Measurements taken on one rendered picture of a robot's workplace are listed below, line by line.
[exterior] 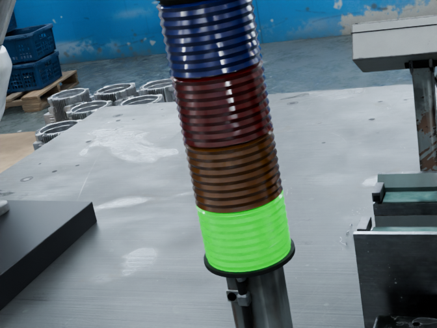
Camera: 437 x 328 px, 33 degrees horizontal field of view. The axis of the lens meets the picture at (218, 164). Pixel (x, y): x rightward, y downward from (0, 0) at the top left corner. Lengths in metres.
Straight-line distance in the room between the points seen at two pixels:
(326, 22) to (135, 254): 5.52
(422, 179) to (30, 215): 0.65
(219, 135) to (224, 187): 0.03
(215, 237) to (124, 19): 6.70
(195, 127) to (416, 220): 0.44
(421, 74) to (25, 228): 0.63
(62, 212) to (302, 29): 5.48
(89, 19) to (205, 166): 6.89
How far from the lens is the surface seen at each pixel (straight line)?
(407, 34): 0.98
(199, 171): 0.47
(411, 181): 0.87
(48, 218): 1.20
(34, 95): 5.81
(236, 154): 0.46
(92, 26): 7.34
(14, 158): 3.38
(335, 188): 1.20
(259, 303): 0.52
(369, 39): 0.99
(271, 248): 0.49
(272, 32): 6.65
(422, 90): 1.01
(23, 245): 1.12
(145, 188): 1.34
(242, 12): 0.44
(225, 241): 0.48
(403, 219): 0.85
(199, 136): 0.46
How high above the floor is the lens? 1.26
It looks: 19 degrees down
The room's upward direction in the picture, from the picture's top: 10 degrees counter-clockwise
